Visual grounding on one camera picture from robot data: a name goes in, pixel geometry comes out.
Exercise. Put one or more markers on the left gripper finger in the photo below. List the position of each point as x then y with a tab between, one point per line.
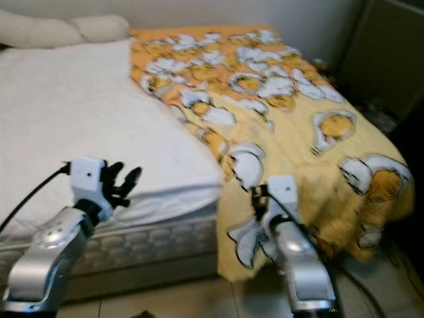
112	175
132	182

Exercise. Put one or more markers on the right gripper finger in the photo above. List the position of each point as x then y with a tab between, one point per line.
266	192
257	197

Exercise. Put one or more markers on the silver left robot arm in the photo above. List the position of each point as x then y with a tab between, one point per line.
50	255

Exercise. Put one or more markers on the yellow cartoon egg blanket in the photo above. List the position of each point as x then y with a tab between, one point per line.
298	126

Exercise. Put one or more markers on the white quilted mattress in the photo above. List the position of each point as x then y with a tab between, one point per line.
79	99

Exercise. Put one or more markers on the dark robot foot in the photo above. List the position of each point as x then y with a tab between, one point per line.
144	315

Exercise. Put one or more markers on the small beige pillow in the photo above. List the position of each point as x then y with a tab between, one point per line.
106	28

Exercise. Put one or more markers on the long beige bolster pillow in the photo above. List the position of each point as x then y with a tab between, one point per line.
40	32

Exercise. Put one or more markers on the dark wardrobe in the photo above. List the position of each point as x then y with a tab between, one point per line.
391	59

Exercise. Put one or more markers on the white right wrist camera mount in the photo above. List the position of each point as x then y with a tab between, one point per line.
283	192

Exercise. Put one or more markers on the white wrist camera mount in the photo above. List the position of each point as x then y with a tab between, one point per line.
283	192
86	175

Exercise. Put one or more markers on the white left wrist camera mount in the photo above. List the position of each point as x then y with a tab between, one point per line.
86	175

